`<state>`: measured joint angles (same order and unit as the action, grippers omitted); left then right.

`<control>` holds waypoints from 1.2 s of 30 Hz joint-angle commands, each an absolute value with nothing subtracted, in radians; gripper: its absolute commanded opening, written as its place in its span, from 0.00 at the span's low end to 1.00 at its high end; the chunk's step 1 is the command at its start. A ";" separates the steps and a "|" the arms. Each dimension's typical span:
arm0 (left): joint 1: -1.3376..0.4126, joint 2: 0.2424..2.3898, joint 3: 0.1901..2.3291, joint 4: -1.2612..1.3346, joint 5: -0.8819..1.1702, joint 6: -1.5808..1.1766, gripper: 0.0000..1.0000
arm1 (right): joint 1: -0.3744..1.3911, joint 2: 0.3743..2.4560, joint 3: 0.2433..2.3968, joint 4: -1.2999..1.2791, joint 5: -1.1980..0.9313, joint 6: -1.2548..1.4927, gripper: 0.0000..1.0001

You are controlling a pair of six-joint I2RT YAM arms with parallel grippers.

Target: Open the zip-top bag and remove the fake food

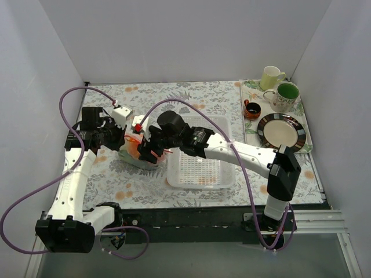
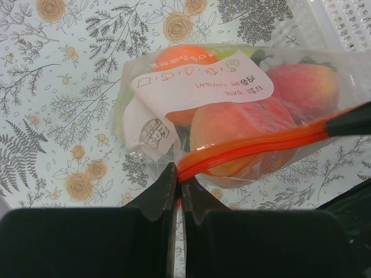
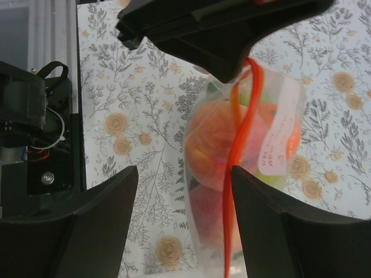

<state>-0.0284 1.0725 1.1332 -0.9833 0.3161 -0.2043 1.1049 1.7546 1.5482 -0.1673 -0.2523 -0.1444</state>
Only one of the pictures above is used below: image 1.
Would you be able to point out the aluminium frame rail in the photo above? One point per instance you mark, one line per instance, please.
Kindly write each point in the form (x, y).
(213, 242)

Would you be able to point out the small brown cup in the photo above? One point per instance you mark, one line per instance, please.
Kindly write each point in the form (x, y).
(251, 111)

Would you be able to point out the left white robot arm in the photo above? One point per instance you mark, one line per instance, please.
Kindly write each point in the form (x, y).
(67, 228)

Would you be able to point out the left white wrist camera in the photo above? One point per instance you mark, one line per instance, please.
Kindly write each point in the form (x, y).
(120, 116)

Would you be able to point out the floral serving tray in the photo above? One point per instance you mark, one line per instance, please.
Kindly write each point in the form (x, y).
(250, 90)

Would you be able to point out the green floral mug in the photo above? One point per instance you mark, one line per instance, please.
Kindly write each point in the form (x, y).
(282, 98)

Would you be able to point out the clear zip top bag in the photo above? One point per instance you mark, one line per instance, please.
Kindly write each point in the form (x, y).
(142, 164)

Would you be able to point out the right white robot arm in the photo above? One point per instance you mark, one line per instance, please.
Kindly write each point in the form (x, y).
(279, 166)

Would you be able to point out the pale yellow mug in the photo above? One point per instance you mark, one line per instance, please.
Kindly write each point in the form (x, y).
(270, 77)

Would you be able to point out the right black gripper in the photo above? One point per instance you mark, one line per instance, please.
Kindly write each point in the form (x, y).
(148, 150)

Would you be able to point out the striped rim plate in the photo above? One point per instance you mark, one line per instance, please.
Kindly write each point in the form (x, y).
(278, 129)

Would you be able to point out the fake orange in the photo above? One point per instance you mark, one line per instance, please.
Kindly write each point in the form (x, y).
(131, 147)

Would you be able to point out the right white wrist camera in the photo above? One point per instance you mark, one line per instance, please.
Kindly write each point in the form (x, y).
(140, 125)

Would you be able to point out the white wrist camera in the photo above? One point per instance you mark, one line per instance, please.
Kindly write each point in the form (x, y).
(140, 125)
(120, 116)

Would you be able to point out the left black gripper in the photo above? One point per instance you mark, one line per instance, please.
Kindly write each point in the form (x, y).
(118, 138)

